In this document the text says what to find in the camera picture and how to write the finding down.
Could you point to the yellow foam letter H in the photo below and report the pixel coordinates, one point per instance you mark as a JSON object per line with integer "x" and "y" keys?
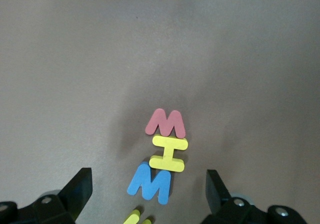
{"x": 168, "y": 153}

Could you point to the red foam letter M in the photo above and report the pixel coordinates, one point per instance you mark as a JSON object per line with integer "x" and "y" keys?
{"x": 155, "y": 126}

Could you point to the yellow lowercase foam letter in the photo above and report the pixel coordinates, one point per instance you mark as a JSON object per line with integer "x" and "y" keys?
{"x": 132, "y": 217}

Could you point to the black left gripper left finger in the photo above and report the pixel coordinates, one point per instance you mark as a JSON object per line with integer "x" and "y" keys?
{"x": 75, "y": 196}

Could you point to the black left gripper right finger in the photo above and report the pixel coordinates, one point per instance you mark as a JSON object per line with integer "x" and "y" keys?
{"x": 217, "y": 199}

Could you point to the blue foam letter M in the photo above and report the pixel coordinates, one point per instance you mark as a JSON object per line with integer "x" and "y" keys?
{"x": 142, "y": 181}

